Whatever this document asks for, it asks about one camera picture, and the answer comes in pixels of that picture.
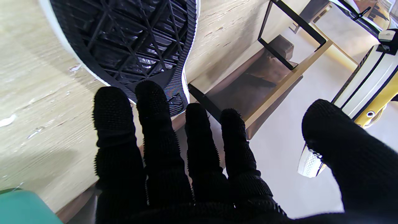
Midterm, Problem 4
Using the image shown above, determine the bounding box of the yellow canvas sneaker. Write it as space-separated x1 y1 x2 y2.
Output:
39 0 201 117
297 45 398 178

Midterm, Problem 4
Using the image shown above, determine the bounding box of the green plastic basin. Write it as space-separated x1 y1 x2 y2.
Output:
0 188 62 224

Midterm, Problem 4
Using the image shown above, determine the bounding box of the brown leather sofa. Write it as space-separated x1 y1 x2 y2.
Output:
56 34 303 224

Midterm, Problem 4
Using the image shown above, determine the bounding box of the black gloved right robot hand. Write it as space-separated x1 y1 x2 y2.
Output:
93 80 398 224

